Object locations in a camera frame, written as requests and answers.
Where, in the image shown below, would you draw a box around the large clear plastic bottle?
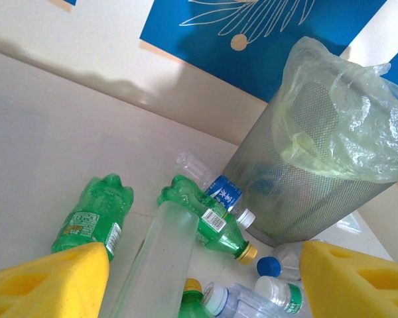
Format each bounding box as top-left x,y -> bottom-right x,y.
201,281 -> 286,318

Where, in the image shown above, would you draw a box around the small ribbed clear bottle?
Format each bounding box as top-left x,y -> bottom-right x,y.
174,150 -> 220,189

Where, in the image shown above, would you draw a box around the grey metal mesh bin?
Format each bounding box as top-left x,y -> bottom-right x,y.
224,82 -> 394,248

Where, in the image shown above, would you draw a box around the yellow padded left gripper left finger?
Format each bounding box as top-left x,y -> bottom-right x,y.
0,241 -> 111,318

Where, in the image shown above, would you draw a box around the green plastic bin liner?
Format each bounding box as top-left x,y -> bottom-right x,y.
273,36 -> 398,182

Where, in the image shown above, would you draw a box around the slim clear bottle blue cap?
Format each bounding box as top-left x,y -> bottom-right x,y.
257,244 -> 302,282

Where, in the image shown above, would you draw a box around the clear bottle white green cap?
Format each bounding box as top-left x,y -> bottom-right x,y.
254,276 -> 304,315

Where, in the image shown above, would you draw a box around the clear bottle dark blue label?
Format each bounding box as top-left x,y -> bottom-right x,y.
204,174 -> 256,230

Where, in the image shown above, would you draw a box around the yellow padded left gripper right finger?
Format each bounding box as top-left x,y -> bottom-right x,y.
300,240 -> 398,318

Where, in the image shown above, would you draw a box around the frosted clear plastic bottle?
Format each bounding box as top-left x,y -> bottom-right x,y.
109,201 -> 200,318

